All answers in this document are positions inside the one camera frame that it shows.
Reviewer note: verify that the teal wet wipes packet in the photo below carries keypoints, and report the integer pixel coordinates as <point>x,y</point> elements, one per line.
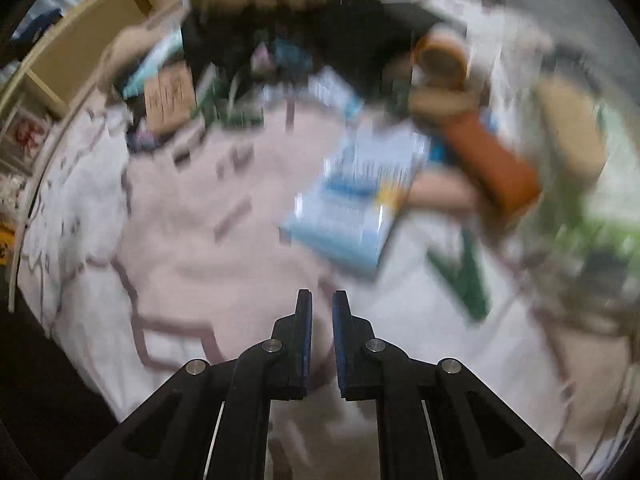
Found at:
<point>155,62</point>

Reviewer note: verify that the tan card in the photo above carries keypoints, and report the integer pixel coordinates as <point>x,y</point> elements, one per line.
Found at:
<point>169,97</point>

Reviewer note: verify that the black box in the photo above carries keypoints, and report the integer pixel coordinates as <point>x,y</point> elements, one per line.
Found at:
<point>370,45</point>

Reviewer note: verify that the wooden shelf unit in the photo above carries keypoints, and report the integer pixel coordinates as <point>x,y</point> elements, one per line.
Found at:
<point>85,50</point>

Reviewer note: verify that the picture frame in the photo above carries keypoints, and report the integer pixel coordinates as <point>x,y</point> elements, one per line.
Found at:
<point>20,137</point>

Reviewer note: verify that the printed blanket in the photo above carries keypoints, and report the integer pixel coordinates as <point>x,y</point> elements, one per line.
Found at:
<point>200,260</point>

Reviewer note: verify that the clear plastic storage box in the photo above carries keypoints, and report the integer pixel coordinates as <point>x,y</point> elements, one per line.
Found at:
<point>590,210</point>

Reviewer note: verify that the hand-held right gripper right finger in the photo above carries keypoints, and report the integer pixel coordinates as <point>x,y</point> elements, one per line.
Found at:
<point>341,345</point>

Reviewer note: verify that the tan oval pad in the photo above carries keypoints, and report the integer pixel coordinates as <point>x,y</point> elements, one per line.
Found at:
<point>570,125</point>

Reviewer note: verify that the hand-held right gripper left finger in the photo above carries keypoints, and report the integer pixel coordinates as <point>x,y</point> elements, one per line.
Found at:
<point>306,340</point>

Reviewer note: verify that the black fur-trimmed garment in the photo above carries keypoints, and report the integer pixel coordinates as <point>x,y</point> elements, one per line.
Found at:
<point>235,35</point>

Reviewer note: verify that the blue white medicine sachet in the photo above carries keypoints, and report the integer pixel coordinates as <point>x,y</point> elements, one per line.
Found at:
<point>357,200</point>

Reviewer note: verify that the brown leather case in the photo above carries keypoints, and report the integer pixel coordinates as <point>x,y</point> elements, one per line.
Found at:
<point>485,160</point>

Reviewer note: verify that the green clothespin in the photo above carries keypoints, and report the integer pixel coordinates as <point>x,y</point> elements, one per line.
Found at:
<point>465,275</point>

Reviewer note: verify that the white round suction holder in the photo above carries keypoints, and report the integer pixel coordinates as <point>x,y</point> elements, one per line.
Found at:
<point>337,92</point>

